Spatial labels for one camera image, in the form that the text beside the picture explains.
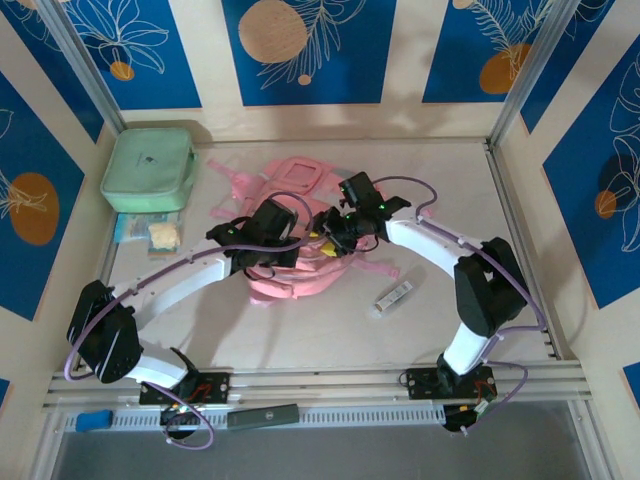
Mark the aluminium frame post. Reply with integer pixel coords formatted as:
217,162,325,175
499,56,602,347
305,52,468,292
37,0,126,134
488,0,584,151

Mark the aluminium side rail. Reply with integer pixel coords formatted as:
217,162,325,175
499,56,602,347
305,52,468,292
483,142,560,360
94,212,124,301

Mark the small blue block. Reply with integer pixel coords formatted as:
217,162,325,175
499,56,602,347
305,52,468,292
74,409,114,433

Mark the mint green zip bag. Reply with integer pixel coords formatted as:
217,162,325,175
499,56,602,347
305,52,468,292
99,127,201,214

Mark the grey slotted cable duct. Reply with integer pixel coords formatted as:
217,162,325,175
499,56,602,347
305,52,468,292
63,404,447,432

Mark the cream crumpled cloth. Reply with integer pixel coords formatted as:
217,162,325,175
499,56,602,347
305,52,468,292
148,222,182,250

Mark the pink student backpack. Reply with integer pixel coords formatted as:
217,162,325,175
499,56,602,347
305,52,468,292
205,155,404,307

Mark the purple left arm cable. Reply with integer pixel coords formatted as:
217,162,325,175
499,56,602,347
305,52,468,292
66,192,314,384

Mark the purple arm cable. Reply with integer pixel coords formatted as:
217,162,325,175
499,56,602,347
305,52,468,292
66,192,314,384
372,174,549,354

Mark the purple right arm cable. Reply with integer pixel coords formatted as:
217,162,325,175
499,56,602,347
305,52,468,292
372,174,549,354

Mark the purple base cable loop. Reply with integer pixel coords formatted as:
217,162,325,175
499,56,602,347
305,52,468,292
462,362,531,435
163,408,217,452

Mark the dark grey handheld device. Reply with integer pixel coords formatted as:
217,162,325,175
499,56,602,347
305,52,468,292
227,403,301,431

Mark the black connector board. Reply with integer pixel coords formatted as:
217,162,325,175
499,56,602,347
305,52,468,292
442,399,496,436
158,403,201,442

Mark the aluminium frame rail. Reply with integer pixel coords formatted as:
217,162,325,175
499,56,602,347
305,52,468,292
42,363,587,412

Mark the light blue tissue packet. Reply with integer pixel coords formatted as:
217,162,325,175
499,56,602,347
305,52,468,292
112,212,181,246

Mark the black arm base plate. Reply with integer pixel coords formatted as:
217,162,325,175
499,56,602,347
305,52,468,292
138,370,235,406
405,366,497,401

